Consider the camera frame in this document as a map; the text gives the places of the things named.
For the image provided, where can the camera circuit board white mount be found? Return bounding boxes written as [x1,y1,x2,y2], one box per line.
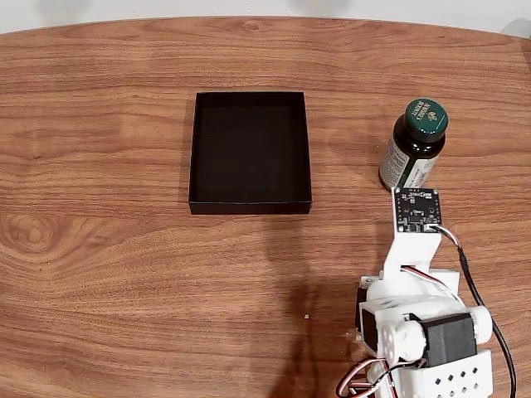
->
[382,186,443,284]

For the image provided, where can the shallow black cardboard box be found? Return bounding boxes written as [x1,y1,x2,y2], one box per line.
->
[188,90,313,216]

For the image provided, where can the green-capped dark pill bottle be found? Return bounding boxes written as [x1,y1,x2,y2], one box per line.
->
[378,98,450,193]

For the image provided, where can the red white black servo wire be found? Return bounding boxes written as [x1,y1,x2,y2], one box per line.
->
[335,357,428,396]
[347,366,396,398]

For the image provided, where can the black camera cable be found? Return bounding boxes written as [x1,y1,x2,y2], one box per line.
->
[430,225,519,398]

